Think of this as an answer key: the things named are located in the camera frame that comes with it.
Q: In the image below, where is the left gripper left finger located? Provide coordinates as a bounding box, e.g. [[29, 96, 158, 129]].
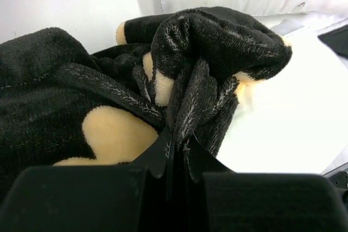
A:
[[1, 128, 171, 231]]

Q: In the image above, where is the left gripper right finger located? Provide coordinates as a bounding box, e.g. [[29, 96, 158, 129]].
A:
[[173, 139, 347, 231]]

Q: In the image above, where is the black floral pillowcase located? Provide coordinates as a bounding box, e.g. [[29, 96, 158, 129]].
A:
[[1, 7, 293, 198]]

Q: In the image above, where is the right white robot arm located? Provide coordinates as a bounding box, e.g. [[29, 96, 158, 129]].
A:
[[319, 26, 348, 59]]

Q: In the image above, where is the aluminium mounting rail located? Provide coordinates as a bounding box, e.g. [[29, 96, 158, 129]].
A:
[[323, 163, 348, 189]]

